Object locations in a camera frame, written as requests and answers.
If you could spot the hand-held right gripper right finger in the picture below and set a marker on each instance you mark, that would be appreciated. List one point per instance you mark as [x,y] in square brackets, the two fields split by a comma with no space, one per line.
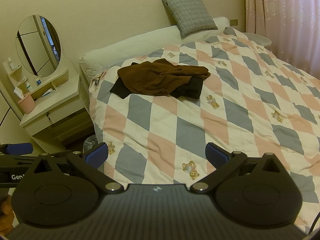
[216,155]

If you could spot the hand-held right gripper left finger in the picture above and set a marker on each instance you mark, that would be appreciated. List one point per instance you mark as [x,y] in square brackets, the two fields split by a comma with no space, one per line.
[96,155]

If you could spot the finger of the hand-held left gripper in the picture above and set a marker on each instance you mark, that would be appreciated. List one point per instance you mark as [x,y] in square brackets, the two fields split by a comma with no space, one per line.
[20,148]

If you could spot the brown sweater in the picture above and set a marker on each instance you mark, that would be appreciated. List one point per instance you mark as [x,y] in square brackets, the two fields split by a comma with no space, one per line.
[155,77]

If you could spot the clear plastic trash bag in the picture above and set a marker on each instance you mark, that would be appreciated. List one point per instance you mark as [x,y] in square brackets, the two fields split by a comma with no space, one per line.
[89,142]

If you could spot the pink tissue holder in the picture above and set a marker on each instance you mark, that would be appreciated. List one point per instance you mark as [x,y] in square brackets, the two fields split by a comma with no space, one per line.
[27,103]

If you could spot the checkered bear print quilt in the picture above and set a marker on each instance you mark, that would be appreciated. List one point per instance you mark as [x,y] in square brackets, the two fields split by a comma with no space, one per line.
[175,120]

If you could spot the white tissue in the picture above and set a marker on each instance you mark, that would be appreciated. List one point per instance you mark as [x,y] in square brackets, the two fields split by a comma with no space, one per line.
[18,93]

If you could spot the blue and white tube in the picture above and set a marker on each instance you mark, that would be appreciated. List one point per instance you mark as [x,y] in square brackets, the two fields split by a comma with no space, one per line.
[47,93]

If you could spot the bottle with green label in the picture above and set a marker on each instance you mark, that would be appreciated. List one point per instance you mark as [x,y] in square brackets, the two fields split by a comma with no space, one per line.
[29,87]

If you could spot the white dressing table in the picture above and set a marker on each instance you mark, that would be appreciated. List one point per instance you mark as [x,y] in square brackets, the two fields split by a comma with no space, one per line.
[62,100]

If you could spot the bottle with blue label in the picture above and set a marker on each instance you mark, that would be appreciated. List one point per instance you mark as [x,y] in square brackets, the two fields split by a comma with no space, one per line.
[38,82]

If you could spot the black garment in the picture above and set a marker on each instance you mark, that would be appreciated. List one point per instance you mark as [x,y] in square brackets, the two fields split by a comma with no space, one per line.
[192,90]

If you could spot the white pump bottle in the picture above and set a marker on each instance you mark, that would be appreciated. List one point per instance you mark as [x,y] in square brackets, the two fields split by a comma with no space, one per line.
[11,64]

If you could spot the oval mirror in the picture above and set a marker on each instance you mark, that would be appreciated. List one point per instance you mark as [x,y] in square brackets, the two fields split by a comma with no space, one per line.
[37,45]

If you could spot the round white side table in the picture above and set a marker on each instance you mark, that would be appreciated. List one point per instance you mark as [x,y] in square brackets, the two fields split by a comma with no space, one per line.
[258,38]

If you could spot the white pillow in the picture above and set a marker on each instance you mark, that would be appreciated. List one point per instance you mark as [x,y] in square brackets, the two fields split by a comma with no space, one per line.
[220,23]

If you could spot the grey woven cushion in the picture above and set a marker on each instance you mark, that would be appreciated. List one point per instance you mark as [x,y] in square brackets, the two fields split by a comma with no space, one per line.
[192,13]

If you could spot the pink curtain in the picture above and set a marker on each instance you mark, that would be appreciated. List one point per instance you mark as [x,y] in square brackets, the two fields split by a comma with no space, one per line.
[287,17]

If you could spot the wall socket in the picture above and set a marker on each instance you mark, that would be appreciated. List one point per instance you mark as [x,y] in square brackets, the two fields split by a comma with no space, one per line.
[233,22]

